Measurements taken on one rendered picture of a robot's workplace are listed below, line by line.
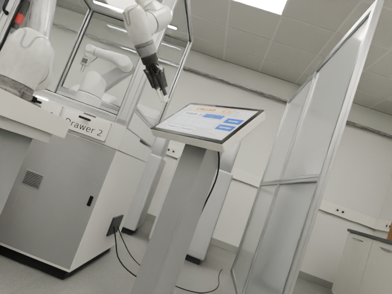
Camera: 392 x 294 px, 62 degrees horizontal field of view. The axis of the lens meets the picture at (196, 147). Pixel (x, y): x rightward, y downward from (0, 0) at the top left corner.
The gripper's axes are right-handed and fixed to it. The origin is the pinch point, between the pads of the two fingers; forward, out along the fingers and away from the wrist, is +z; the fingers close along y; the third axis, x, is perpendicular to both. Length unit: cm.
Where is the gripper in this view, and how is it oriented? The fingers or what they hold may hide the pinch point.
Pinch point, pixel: (162, 95)
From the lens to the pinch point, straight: 160.2
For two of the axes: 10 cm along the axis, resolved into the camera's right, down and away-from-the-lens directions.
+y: -7.1, -1.5, 6.9
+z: 2.8, 8.4, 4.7
